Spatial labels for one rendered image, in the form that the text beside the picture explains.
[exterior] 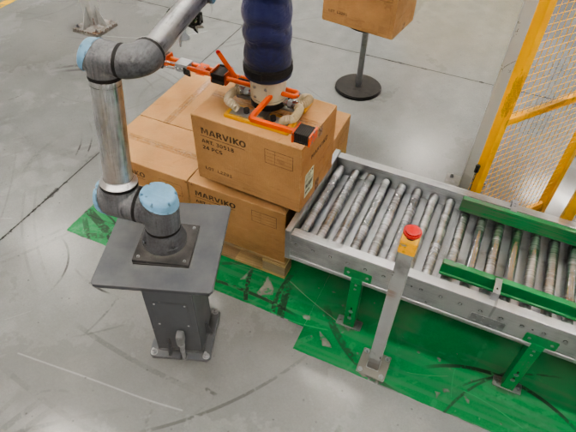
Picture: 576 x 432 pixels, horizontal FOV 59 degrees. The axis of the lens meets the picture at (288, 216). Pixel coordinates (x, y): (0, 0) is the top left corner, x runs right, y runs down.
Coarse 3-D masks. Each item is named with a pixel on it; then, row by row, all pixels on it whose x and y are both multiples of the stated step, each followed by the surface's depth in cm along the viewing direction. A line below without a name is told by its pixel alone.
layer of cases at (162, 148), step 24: (192, 72) 359; (168, 96) 338; (192, 96) 339; (144, 120) 319; (168, 120) 320; (336, 120) 324; (144, 144) 303; (168, 144) 303; (192, 144) 304; (336, 144) 318; (144, 168) 291; (168, 168) 289; (192, 168) 289; (192, 192) 287; (216, 192) 277; (240, 192) 276; (240, 216) 282; (264, 216) 274; (288, 216) 270; (240, 240) 298; (264, 240) 288
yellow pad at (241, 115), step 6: (240, 108) 247; (246, 108) 242; (228, 114) 244; (234, 114) 243; (240, 114) 243; (246, 114) 243; (270, 114) 244; (240, 120) 242; (246, 120) 241; (270, 120) 239; (276, 120) 240; (258, 126) 240; (264, 126) 238; (288, 126) 238; (294, 126) 240; (282, 132) 236
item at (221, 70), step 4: (220, 64) 250; (216, 68) 248; (220, 68) 249; (224, 68) 249; (232, 68) 247; (212, 72) 245; (216, 72) 246; (220, 72) 246; (224, 72) 246; (228, 72) 244; (212, 76) 245; (216, 76) 244; (220, 76) 242; (224, 76) 243; (212, 80) 246; (216, 80) 246; (220, 80) 245; (224, 80) 244; (220, 84) 246
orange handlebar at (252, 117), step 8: (168, 64) 255; (192, 64) 253; (200, 64) 251; (200, 72) 249; (208, 72) 247; (232, 80) 243; (240, 80) 243; (288, 88) 238; (272, 96) 234; (288, 96) 235; (296, 96) 235; (264, 104) 229; (256, 112) 225; (256, 120) 221; (264, 120) 220; (272, 128) 219; (280, 128) 217; (288, 128) 217
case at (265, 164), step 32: (224, 96) 258; (192, 128) 253; (224, 128) 243; (256, 128) 240; (320, 128) 241; (224, 160) 258; (256, 160) 247; (288, 160) 237; (320, 160) 259; (256, 192) 262; (288, 192) 251
